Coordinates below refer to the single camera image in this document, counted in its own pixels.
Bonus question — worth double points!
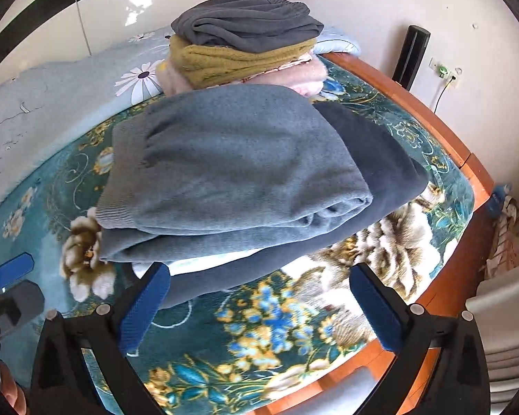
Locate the grey sweatpants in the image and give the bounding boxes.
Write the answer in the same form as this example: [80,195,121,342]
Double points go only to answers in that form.
[96,84,372,263]

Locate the person's hand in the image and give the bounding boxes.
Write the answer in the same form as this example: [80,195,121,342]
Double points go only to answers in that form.
[0,360,29,415]

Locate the grey chair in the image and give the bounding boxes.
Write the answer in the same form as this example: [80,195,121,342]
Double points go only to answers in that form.
[465,266,519,414]

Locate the light blue floral duvet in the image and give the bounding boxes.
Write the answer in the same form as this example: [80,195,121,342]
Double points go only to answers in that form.
[0,25,363,221]

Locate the light blue fleece garment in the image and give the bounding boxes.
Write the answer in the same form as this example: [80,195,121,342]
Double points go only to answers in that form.
[131,249,258,278]

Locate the teal floral bed blanket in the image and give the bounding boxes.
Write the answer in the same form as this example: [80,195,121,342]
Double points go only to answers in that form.
[0,53,477,415]

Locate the dark navy fleece garment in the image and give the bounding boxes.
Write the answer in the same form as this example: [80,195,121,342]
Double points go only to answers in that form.
[159,102,428,309]

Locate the mustard knitted sweater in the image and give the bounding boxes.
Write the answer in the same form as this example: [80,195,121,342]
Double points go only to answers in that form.
[169,35,316,89]

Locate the dark grey folded pants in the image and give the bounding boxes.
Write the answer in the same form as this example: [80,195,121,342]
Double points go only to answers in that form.
[171,0,323,54]

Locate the pink fluffy folded garment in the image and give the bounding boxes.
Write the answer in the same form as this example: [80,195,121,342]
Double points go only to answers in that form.
[155,55,328,98]

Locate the black tower speaker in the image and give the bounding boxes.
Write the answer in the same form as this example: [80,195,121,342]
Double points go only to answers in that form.
[392,25,430,91]

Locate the wall socket with plug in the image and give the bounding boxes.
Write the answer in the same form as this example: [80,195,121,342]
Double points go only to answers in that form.
[428,57,463,113]

